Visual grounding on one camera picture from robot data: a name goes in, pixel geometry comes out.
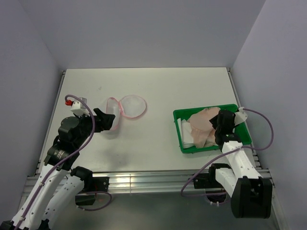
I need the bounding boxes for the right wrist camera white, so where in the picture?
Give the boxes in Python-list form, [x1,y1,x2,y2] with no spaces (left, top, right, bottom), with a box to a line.
[234,107,248,126]

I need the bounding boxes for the mesh laundry bag pink trim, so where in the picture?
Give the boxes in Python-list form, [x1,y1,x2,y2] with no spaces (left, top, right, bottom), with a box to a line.
[100,95,147,132]

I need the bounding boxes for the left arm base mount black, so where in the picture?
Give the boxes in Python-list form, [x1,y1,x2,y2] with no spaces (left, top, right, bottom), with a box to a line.
[74,176,112,210]

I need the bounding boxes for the green plastic tray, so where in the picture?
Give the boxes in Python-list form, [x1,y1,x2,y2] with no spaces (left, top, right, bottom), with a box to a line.
[173,104,252,154]

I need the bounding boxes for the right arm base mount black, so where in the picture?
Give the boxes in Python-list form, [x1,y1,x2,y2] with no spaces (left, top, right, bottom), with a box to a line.
[193,172,229,205]

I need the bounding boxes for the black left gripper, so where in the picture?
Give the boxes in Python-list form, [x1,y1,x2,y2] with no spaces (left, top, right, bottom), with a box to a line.
[74,107,115,148]

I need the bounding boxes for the pink beige bra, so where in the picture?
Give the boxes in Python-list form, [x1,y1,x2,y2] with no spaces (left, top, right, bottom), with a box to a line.
[188,107,220,148]

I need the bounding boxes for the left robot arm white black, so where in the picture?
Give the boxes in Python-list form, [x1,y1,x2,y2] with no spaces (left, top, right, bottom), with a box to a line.
[0,108,115,230]

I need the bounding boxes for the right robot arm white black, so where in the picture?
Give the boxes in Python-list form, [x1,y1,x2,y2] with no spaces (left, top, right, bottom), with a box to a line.
[207,109,272,219]

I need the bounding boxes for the white cloth in tray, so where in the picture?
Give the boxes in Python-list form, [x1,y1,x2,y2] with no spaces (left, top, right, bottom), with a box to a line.
[179,118,218,149]

